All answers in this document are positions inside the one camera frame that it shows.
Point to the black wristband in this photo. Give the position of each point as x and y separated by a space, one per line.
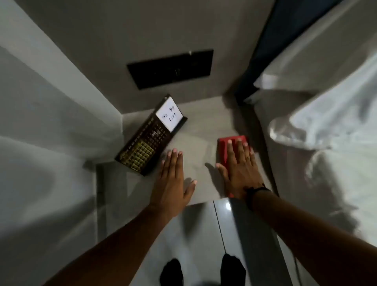
250 193

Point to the person's foot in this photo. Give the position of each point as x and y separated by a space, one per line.
171 272
233 271

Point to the person's right little finger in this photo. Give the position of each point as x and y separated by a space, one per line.
252 160

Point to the person's left middle finger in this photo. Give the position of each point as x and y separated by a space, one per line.
173 163

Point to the person's right thumb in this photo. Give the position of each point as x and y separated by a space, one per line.
223 173

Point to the person's right forearm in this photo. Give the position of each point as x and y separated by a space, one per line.
309 235

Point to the white bed sheet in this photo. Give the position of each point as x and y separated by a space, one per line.
332 188

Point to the white note card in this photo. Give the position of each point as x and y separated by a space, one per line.
170 116

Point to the person's left little finger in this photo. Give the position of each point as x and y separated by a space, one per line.
163 171

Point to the person's right foot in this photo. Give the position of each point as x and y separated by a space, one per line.
233 271

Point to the person's right hand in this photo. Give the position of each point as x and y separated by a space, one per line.
241 173

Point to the person's left thumb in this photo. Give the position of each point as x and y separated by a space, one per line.
190 191

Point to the person's left foot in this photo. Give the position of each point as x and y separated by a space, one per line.
171 272

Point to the black wall switch panel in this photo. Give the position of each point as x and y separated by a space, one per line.
170 69

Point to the white duvet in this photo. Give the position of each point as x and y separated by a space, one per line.
332 112

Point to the dark desk calendar board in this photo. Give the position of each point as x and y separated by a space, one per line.
144 148

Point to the person's left forearm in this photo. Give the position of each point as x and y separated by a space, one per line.
117 250

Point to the person's left hand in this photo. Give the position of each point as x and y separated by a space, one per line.
169 188

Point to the person's right middle finger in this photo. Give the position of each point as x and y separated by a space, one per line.
239 154

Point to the dark blue headboard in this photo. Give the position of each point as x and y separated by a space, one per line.
274 41

